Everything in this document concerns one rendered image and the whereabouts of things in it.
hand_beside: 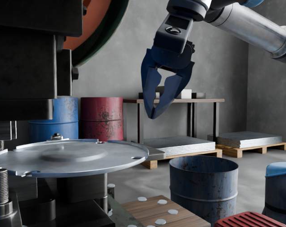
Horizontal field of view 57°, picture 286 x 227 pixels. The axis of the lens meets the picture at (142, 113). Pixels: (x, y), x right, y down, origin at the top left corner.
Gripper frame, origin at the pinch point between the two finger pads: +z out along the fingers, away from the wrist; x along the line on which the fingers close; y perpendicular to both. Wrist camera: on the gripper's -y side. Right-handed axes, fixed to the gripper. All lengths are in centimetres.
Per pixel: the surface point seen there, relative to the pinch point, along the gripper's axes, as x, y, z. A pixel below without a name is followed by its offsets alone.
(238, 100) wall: -122, 516, -30
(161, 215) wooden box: -13, 69, 50
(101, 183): 5.0, -1.1, 15.6
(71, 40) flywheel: 33.4, 32.1, -10.6
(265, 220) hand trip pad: -16.6, -18.2, 5.6
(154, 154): -2.6, 3.5, 8.2
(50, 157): 14.5, -4.7, 12.7
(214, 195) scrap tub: -39, 97, 42
